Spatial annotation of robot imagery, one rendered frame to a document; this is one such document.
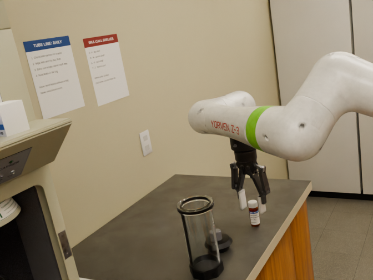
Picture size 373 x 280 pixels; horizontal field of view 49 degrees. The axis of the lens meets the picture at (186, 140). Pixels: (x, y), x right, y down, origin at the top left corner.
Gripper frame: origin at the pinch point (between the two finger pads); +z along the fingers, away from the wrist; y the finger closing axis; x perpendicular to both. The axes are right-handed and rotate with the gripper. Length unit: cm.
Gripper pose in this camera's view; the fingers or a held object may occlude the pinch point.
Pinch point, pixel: (252, 203)
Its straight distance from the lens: 147.5
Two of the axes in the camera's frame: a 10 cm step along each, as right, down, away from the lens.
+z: 1.7, 9.5, 2.5
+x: -6.9, 3.0, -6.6
